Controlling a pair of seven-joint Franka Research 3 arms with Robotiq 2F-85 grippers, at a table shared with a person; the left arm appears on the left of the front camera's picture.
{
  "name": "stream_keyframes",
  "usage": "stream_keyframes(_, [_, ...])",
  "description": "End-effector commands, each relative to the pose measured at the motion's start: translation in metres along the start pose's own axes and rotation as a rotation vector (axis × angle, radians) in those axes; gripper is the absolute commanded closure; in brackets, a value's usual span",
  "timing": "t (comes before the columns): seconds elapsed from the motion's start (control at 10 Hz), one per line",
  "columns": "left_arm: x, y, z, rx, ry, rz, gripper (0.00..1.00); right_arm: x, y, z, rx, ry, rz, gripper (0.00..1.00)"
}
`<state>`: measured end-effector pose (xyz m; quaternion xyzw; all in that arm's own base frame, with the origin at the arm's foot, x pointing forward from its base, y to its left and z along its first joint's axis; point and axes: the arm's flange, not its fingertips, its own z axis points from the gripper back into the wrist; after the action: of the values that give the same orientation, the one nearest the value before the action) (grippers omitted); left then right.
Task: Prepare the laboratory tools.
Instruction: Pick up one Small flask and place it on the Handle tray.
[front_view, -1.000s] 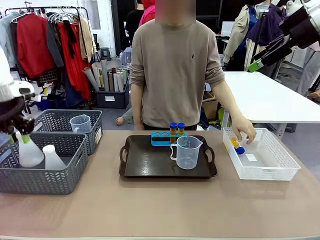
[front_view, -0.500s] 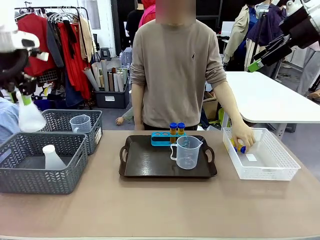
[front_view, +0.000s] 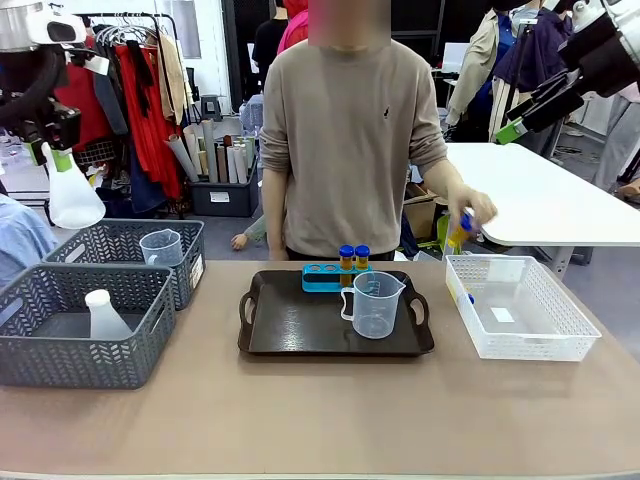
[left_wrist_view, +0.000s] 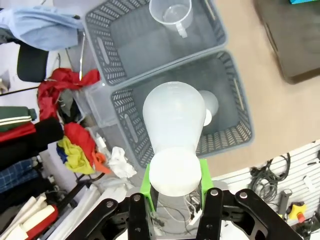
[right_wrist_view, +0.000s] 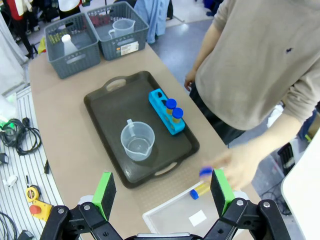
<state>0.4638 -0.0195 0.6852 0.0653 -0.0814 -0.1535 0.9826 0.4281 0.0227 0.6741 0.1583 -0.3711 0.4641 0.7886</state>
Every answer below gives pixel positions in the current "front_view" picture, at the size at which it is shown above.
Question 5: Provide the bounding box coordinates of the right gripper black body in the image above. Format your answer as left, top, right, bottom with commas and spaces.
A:
559, 22, 629, 99

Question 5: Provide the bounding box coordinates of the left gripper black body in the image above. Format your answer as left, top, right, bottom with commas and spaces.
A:
22, 102, 81, 150

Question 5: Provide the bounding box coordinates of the white plastic conical flask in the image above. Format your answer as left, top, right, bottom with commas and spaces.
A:
40, 142, 107, 230
83, 289, 134, 340

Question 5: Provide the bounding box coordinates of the clear plastic measuring cup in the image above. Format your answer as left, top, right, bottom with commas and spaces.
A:
340, 271, 406, 340
139, 228, 184, 268

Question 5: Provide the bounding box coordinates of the person's left forearm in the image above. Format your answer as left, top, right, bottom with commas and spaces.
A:
417, 158, 471, 201

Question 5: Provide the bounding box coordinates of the person's right forearm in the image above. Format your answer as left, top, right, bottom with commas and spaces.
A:
260, 167, 291, 261

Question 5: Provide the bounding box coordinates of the person's left hand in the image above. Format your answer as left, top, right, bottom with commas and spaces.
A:
447, 184, 500, 234

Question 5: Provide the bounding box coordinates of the dark purple jacket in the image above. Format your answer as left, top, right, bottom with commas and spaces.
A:
492, 7, 574, 94

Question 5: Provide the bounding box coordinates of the person in gray trousers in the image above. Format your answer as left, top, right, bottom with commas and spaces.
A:
593, 83, 640, 195

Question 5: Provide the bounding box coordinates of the white table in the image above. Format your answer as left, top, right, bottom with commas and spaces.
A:
442, 142, 640, 289

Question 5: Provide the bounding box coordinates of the light blue cloth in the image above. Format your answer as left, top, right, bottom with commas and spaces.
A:
0, 193, 60, 291

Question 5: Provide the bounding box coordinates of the red hanging dress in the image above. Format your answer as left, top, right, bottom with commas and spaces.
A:
114, 43, 184, 201

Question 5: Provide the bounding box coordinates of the gray basket with label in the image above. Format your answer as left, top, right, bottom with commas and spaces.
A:
42, 218, 206, 312

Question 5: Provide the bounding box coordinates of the beige hanging garment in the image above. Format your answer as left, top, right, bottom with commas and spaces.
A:
158, 33, 190, 125

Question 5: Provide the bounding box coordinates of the tall gray paper roll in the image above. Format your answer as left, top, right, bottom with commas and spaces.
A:
200, 119, 220, 184

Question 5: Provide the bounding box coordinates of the black clothes rack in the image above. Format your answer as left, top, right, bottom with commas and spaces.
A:
74, 13, 182, 56

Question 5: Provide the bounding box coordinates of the cardboard box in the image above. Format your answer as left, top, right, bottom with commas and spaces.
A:
402, 182, 451, 241

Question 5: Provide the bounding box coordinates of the black storage bin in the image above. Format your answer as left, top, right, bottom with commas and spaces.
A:
188, 154, 262, 218

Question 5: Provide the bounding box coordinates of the gray perforated plastic basket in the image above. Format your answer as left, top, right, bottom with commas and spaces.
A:
0, 263, 177, 390

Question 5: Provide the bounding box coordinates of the person in beige sweater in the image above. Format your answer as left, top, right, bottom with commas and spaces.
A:
258, 0, 449, 261

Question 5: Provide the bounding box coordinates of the person in black clothes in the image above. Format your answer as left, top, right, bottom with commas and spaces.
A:
251, 0, 291, 77

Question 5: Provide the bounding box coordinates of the white perforated plastic basket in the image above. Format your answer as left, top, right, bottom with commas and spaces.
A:
444, 253, 603, 362

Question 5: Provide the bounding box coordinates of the pink garment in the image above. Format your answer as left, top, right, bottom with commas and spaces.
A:
277, 0, 311, 55

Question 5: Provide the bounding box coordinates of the blue test tube rack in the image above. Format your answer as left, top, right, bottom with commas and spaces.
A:
301, 263, 375, 294

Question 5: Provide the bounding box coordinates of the dark brown serving tray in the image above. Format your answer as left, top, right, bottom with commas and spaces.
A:
238, 269, 435, 357

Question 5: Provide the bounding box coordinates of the black cable hose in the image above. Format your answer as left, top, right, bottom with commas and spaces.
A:
0, 47, 71, 136

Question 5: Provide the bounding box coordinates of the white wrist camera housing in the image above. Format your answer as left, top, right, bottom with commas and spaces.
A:
27, 12, 88, 47

